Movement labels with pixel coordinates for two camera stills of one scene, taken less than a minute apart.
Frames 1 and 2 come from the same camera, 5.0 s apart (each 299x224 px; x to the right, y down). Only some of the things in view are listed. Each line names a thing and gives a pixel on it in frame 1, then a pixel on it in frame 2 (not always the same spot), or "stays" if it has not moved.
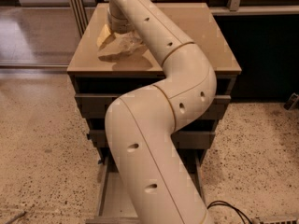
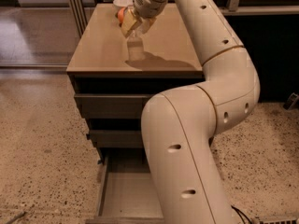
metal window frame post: [77, 1] stays
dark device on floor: [291, 102] stays
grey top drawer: [94, 105] stays
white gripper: [120, 26] → [149, 4]
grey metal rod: [17, 217] stays
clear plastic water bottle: [122, 43] → [135, 47]
